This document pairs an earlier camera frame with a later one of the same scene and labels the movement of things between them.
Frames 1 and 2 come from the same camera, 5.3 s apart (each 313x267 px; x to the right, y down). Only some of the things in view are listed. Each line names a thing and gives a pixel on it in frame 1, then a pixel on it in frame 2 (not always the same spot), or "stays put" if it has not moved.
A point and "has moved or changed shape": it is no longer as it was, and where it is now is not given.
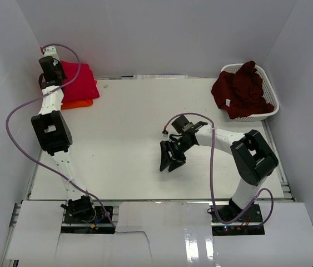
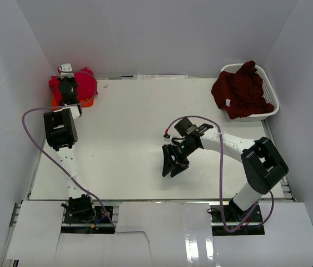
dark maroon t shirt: x=239 y=94 stays put
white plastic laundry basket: x=268 y=90 stays put
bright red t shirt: x=84 y=88 has moved or changed shape
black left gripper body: x=59 y=72 -> x=73 y=84
